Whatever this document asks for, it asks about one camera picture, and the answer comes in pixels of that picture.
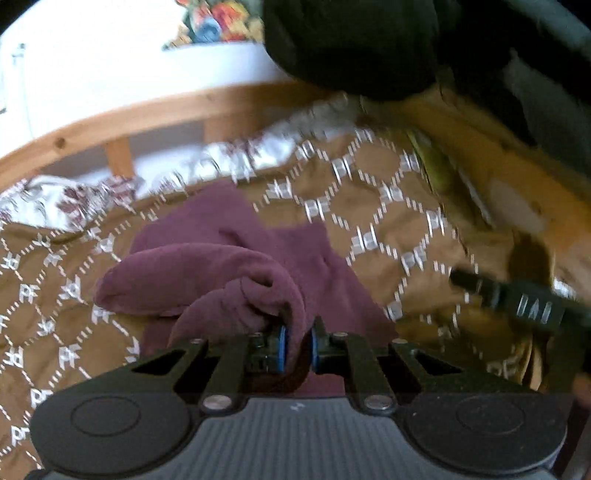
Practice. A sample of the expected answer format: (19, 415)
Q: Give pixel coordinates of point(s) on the dark grey cloth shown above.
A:
(531, 60)

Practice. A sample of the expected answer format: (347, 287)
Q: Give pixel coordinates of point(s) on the white patterned bed sheet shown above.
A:
(258, 154)

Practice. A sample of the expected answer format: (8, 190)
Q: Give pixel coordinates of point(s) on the brown patterned blanket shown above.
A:
(360, 203)

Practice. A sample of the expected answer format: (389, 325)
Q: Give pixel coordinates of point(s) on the maroon garment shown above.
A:
(207, 272)

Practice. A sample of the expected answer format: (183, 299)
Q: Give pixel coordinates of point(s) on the black cloth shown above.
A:
(351, 46)

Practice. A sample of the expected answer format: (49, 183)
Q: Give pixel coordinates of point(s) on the yellow-green item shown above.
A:
(434, 161)

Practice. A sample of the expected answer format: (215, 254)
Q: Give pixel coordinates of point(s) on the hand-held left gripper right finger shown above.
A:
(316, 346)

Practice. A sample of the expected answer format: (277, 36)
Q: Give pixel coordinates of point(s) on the wooden bed frame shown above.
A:
(138, 108)

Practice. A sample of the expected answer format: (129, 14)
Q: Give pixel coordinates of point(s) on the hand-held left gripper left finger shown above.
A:
(280, 346)

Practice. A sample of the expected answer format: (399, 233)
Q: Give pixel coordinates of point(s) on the white wall switch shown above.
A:
(18, 51)

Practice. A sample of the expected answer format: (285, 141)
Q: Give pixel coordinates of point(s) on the orange cloth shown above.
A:
(489, 152)

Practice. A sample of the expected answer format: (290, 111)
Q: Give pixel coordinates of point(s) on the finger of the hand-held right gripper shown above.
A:
(471, 282)

